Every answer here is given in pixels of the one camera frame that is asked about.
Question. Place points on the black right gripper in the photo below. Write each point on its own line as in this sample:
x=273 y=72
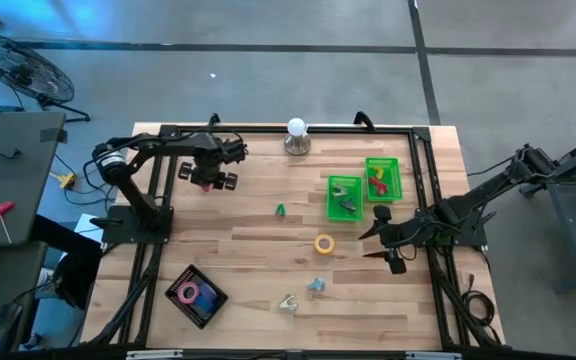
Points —
x=408 y=234

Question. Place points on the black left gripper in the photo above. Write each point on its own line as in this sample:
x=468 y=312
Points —
x=215 y=155

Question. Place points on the red stapler remover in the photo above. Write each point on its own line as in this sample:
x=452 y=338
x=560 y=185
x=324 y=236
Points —
x=207 y=188

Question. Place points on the silver stapler remover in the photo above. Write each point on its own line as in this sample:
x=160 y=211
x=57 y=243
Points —
x=339 y=190

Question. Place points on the yellow tape roll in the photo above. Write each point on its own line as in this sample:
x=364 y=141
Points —
x=317 y=244

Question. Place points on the green stapler remover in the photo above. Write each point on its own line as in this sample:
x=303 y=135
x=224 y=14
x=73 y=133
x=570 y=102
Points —
x=279 y=212

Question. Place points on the light blue stapler remover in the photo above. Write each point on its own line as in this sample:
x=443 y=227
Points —
x=317 y=285

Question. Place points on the pink tape roll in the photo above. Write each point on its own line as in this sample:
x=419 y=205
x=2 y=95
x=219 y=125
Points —
x=180 y=292

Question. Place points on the cream stapler remover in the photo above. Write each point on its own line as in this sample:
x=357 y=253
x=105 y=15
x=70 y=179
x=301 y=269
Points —
x=288 y=303

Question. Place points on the blue tape roll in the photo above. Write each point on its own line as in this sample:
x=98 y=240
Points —
x=212 y=296

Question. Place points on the black mesh basket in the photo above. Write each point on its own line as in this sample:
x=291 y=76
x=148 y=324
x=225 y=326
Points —
x=199 y=320

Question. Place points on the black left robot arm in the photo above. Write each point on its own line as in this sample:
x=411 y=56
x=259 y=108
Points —
x=135 y=195

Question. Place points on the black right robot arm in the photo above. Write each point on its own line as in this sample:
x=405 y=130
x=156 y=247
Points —
x=468 y=205

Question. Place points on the green plastic basket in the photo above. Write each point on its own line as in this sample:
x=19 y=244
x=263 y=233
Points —
x=393 y=167
x=335 y=212

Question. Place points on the brass lamp with white bulb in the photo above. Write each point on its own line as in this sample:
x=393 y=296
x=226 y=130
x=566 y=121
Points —
x=297 y=142

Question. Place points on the white paper sheet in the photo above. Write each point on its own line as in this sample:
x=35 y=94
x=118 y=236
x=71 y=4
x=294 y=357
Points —
x=85 y=225

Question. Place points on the person's leg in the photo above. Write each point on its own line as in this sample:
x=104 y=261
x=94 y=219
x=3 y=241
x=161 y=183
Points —
x=75 y=265

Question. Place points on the person's shoe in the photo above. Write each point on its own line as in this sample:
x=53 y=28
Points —
x=48 y=280

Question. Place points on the gray desk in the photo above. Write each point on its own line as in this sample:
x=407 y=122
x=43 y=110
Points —
x=13 y=165

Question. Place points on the black floor fan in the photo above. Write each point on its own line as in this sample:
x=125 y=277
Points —
x=23 y=70

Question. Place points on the black computer mouse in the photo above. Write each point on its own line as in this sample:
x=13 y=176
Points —
x=5 y=325

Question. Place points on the black table frame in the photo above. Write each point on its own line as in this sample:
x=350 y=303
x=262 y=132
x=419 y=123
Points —
x=268 y=129

